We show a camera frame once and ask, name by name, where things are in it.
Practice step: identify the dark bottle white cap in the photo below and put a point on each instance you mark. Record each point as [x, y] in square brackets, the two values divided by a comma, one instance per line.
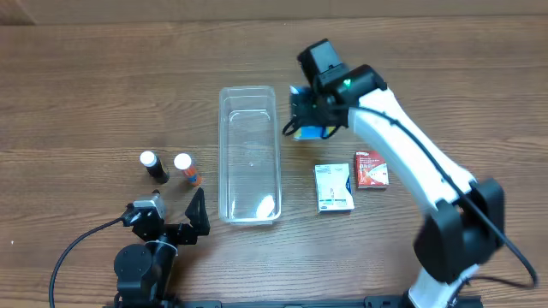
[154, 167]

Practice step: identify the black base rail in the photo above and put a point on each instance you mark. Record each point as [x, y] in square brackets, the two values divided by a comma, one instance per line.
[291, 303]

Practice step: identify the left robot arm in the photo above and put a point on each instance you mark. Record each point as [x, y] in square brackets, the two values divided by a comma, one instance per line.
[143, 270]

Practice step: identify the red medicine box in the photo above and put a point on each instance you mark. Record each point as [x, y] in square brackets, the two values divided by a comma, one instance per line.
[371, 170]

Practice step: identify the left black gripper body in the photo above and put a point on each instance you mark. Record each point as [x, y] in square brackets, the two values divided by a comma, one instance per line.
[172, 233]

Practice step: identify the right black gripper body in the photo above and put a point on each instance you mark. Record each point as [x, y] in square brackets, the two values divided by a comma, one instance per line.
[306, 113]

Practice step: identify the clear plastic container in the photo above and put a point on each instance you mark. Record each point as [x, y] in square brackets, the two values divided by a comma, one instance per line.
[250, 189]

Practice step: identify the white medicine box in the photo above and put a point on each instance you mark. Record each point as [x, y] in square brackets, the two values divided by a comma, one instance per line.
[333, 187]

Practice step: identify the blue yellow cough drops box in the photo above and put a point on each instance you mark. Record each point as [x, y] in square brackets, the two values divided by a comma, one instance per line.
[306, 133]

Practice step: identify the orange Redoxon tube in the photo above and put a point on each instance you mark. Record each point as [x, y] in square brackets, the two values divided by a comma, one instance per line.
[185, 164]

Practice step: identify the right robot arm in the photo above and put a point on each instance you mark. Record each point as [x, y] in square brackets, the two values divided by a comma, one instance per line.
[464, 218]

